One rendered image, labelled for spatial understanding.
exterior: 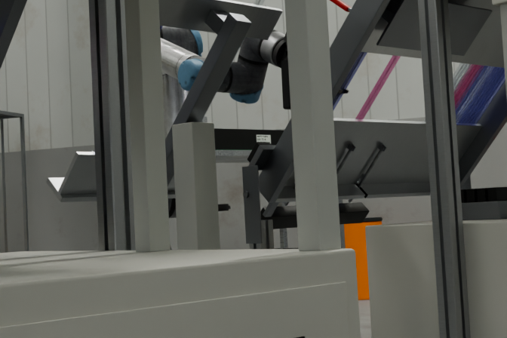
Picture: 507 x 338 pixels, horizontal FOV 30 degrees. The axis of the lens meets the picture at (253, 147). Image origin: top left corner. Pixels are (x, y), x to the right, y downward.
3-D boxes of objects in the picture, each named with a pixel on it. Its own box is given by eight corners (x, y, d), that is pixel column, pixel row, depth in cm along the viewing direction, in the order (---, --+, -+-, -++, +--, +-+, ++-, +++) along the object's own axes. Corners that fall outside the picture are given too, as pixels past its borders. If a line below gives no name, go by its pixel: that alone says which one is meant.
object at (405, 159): (271, 191, 211) (263, 181, 213) (448, 185, 256) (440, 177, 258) (309, 123, 203) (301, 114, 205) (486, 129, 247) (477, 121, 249)
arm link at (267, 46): (256, 60, 222) (281, 62, 227) (268, 67, 218) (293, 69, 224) (265, 29, 219) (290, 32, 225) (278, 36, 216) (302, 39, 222)
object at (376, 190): (275, 202, 211) (257, 182, 215) (452, 195, 255) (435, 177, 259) (277, 198, 210) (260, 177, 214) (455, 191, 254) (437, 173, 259)
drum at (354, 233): (391, 295, 689) (387, 216, 693) (380, 300, 656) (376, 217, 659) (343, 296, 702) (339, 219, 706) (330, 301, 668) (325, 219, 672)
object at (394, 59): (327, 172, 224) (324, 168, 225) (332, 172, 225) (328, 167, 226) (437, -12, 201) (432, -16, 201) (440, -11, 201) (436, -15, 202)
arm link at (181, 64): (105, 11, 253) (197, 54, 215) (141, 15, 259) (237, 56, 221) (99, 53, 256) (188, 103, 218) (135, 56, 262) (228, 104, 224)
